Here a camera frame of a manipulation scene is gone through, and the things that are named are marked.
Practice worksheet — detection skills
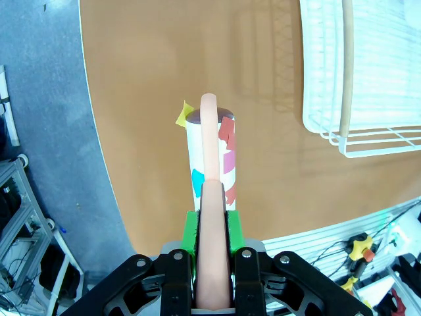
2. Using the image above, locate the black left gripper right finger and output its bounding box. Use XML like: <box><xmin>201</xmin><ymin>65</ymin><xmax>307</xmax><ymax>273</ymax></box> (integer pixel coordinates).
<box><xmin>226</xmin><ymin>210</ymin><xmax>374</xmax><ymax>316</ymax></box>

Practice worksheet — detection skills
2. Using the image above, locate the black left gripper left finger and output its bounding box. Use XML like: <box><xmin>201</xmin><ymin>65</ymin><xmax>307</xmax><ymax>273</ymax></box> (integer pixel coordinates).
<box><xmin>59</xmin><ymin>210</ymin><xmax>200</xmax><ymax>316</ymax></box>

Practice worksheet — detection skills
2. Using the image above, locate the pink handled lint roller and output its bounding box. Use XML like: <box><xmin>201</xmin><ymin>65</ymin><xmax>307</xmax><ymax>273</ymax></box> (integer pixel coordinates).
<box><xmin>175</xmin><ymin>93</ymin><xmax>238</xmax><ymax>312</ymax></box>

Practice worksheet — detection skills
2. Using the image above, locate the white slatted panel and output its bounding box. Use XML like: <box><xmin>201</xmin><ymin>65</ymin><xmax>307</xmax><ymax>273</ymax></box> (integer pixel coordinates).
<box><xmin>262</xmin><ymin>199</ymin><xmax>421</xmax><ymax>316</ymax></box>

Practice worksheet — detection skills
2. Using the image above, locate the small yellow clamp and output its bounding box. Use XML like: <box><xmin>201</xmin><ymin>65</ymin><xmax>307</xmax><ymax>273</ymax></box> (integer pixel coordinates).
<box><xmin>339</xmin><ymin>275</ymin><xmax>359</xmax><ymax>296</ymax></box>

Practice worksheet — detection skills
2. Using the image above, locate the yellow clamp with orange knob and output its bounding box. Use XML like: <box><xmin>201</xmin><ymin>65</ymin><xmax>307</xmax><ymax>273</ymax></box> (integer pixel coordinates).
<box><xmin>344</xmin><ymin>232</ymin><xmax>376</xmax><ymax>261</ymax></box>

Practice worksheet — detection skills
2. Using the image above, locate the red and black tool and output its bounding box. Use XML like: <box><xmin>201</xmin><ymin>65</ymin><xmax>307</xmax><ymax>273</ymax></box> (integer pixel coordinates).
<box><xmin>377</xmin><ymin>285</ymin><xmax>410</xmax><ymax>316</ymax></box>

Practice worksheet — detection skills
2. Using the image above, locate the white box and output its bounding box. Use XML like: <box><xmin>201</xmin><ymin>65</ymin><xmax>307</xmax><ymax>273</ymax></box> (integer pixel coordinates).
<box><xmin>387</xmin><ymin>209</ymin><xmax>421</xmax><ymax>258</ymax></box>

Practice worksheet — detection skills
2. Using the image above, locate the white tube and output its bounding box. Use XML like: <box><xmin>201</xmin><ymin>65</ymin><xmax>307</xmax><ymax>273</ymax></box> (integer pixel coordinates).
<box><xmin>0</xmin><ymin>65</ymin><xmax>20</xmax><ymax>147</ymax></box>

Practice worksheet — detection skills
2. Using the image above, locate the black cable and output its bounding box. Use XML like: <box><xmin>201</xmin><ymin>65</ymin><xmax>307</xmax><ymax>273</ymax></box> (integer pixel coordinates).
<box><xmin>310</xmin><ymin>210</ymin><xmax>421</xmax><ymax>267</ymax></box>

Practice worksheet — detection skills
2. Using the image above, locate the aluminium profile frame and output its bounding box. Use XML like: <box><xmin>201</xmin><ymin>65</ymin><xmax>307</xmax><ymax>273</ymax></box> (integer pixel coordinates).
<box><xmin>0</xmin><ymin>157</ymin><xmax>86</xmax><ymax>316</ymax></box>

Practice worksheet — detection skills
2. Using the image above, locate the white wire dish rack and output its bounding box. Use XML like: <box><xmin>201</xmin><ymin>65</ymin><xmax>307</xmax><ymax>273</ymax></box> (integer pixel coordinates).
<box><xmin>298</xmin><ymin>0</ymin><xmax>421</xmax><ymax>159</ymax></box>

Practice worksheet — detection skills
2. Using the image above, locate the wooden rack handle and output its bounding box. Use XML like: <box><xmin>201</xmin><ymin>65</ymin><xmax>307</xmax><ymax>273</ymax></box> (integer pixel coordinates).
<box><xmin>338</xmin><ymin>0</ymin><xmax>355</xmax><ymax>138</ymax></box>

